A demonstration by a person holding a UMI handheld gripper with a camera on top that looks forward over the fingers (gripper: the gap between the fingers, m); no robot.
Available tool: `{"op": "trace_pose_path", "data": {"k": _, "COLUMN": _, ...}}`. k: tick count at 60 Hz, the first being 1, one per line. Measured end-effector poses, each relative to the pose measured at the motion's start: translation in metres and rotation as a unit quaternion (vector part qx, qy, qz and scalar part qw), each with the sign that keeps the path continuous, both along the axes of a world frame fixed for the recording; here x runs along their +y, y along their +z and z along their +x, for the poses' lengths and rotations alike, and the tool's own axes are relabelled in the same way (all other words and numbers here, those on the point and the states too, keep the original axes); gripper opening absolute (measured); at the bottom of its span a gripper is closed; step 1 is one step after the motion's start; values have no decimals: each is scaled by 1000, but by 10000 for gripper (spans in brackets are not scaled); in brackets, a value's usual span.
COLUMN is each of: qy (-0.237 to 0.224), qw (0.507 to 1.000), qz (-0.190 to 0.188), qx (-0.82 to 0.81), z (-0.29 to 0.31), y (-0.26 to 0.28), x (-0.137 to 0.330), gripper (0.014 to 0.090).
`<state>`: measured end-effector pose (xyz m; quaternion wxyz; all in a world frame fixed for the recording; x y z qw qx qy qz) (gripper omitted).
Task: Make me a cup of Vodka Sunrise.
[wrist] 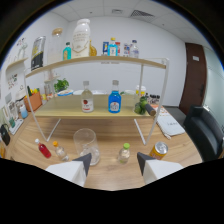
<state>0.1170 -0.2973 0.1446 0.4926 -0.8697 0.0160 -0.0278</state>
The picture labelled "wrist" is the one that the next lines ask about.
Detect yellow drink can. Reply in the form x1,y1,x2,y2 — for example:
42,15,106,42
148,141,169,161

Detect small red liquid bottle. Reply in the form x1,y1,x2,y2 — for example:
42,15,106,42
34,138,53,159

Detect clear bottle green cap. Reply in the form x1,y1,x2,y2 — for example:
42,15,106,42
117,142,132,165

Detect clear drinking glass with ice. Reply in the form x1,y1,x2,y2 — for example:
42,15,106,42
72,127,101,167

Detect black armchair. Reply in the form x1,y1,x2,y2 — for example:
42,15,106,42
183,105,224,163

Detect dark wooden muddler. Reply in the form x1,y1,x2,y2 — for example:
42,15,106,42
143,103,157,117

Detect two-tier wooden shelf rack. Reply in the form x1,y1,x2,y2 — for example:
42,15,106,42
23,55,170,147

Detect green limes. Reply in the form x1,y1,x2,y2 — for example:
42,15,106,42
133,95,149,116

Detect clear bottle red label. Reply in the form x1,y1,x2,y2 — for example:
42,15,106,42
80,80,95,114

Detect light blue small bottle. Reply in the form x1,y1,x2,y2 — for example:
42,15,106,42
19,104,29,120

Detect black kettle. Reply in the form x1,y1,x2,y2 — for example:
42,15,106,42
0,123,11,147

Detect blue rimmed bowl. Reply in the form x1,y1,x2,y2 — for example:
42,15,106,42
56,88,74,98

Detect orange storage basket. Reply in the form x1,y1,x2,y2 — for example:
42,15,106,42
23,87,43,113

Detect blue liquid bottle grey cap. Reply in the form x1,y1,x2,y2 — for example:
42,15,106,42
108,79,123,114

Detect green potted plant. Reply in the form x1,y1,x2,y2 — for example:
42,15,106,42
53,78,70,94

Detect brown door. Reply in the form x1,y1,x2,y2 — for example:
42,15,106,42
178,42,205,116

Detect small teal bottle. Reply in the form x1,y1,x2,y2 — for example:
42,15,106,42
62,41,73,61

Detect large black yellow can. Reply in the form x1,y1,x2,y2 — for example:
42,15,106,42
30,35,47,72

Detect clear bottle blue cap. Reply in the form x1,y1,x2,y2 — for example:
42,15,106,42
129,39,140,59

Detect amber liquid bottle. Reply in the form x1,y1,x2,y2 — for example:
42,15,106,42
89,39,98,57

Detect glass jar cork lid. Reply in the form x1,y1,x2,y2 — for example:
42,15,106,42
46,27,64,64

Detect blue bottle yellow cap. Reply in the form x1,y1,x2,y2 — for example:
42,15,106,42
107,37,119,57

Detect large white bottle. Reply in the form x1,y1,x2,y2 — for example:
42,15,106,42
71,18,92,59

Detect white figurine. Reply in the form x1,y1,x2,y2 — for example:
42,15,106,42
18,38,29,59

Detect ceiling air vent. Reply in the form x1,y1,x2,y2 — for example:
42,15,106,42
129,9,155,18

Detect wooden wall shelf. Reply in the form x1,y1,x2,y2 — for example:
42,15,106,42
5,56,29,71

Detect multicolour wall poster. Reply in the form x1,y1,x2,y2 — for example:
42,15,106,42
123,42,131,57

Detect blue wall poster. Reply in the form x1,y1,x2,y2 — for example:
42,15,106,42
102,41,110,56

